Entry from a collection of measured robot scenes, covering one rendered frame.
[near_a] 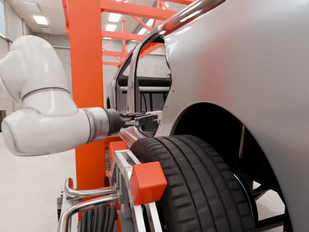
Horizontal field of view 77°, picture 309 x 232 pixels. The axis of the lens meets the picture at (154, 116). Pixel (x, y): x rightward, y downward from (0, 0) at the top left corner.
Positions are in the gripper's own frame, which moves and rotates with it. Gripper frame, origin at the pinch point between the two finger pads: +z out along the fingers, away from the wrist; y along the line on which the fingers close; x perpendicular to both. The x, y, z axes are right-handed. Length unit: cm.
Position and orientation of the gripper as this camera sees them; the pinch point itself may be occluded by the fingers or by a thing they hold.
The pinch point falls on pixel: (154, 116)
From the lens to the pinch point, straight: 66.5
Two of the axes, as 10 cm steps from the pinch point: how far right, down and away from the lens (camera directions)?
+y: 7.2, 1.3, -6.8
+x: 0.2, -9.9, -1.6
